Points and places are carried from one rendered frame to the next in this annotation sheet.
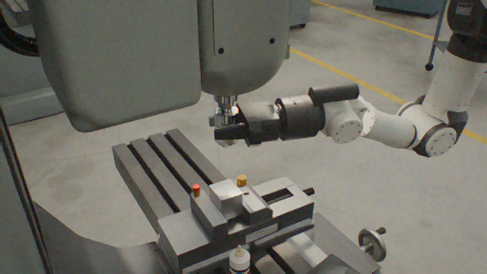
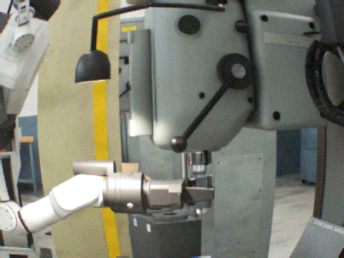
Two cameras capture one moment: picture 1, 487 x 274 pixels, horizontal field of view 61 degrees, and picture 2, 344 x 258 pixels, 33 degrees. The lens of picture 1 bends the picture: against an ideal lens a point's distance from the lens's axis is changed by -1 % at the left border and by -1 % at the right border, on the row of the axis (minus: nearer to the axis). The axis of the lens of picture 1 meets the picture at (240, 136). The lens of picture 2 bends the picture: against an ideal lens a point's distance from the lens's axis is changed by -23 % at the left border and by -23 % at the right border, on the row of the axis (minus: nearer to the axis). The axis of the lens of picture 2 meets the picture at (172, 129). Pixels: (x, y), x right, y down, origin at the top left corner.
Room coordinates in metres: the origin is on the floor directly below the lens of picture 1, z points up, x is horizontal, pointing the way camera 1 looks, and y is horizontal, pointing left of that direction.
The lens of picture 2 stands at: (2.06, 0.45, 1.42)
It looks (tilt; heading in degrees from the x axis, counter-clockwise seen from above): 3 degrees down; 199
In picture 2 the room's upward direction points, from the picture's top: 2 degrees counter-clockwise
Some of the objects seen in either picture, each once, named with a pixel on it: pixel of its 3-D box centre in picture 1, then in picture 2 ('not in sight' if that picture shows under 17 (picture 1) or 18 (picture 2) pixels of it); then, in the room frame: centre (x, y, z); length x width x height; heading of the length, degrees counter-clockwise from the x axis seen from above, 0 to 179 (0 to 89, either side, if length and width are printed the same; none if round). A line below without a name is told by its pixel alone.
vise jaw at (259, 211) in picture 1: (247, 199); not in sight; (0.75, -0.02, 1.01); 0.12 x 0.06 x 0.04; 29
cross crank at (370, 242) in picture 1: (364, 249); not in sight; (0.98, -0.40, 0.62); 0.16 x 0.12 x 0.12; 121
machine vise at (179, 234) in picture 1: (237, 215); not in sight; (0.74, 0.01, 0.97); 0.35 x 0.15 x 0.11; 119
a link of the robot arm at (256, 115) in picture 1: (271, 121); (153, 195); (0.74, -0.06, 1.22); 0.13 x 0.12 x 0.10; 14
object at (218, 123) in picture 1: (226, 127); (200, 193); (0.72, 0.03, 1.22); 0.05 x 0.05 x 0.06
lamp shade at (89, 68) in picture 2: not in sight; (92, 65); (0.91, -0.11, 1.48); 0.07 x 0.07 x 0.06
